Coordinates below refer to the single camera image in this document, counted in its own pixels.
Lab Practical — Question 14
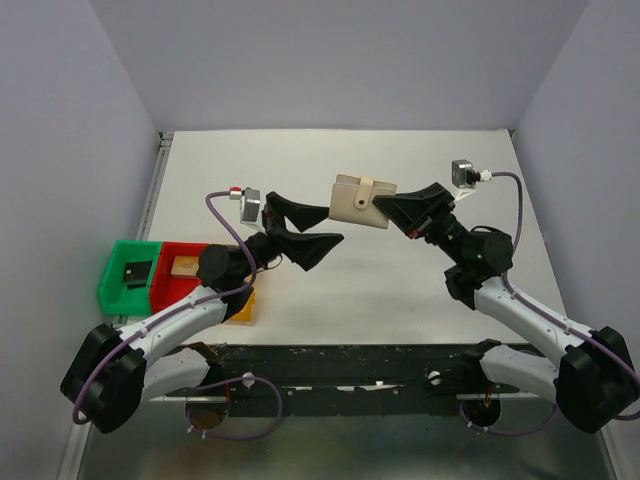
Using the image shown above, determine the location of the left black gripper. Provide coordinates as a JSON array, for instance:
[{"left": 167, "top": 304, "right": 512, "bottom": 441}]
[{"left": 237, "top": 192, "right": 343, "bottom": 282}]

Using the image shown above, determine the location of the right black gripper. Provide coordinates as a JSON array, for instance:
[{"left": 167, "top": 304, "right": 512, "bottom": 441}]
[{"left": 372, "top": 182, "right": 468, "bottom": 266}]

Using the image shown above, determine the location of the beige card holder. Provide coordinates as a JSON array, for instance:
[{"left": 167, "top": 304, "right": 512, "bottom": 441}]
[{"left": 329, "top": 174, "right": 397, "bottom": 229}]

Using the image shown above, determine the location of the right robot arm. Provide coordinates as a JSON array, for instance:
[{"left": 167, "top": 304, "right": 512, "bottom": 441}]
[{"left": 372, "top": 183, "right": 639, "bottom": 433}]

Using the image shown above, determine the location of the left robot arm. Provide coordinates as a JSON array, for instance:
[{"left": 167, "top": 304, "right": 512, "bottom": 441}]
[{"left": 60, "top": 187, "right": 344, "bottom": 433}]

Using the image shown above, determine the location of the tan card in red bin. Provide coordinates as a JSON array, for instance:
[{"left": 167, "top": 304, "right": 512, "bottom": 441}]
[{"left": 170, "top": 255, "right": 199, "bottom": 278}]

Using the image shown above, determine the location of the black card in green bin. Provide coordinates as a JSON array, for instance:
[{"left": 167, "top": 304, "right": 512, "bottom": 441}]
[{"left": 123, "top": 260, "right": 153, "bottom": 290}]

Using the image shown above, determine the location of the yellow plastic bin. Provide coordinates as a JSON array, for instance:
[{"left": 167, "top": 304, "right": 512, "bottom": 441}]
[{"left": 222, "top": 286, "right": 255, "bottom": 323}]

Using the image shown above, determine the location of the green plastic bin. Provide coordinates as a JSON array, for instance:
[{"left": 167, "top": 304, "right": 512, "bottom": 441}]
[{"left": 98, "top": 240, "right": 162, "bottom": 317}]

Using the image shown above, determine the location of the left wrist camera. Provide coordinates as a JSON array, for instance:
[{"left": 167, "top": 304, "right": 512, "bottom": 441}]
[{"left": 240, "top": 188, "right": 261, "bottom": 224}]

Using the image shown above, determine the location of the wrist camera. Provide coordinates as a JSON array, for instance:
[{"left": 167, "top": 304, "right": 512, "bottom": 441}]
[
  {"left": 451, "top": 160, "right": 492, "bottom": 202},
  {"left": 240, "top": 188, "right": 261, "bottom": 224}
]

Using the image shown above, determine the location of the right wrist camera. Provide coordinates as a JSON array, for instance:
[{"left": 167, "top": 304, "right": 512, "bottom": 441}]
[{"left": 451, "top": 160, "right": 492, "bottom": 202}]

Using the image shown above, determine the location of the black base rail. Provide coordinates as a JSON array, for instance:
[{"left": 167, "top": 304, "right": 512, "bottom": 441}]
[{"left": 174, "top": 343, "right": 502, "bottom": 418}]

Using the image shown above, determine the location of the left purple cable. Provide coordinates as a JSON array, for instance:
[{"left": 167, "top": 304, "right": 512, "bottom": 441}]
[{"left": 73, "top": 186, "right": 284, "bottom": 441}]

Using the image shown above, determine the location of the aluminium side rail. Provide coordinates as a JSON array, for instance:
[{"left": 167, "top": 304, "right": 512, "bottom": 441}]
[{"left": 135, "top": 132, "right": 174, "bottom": 241}]

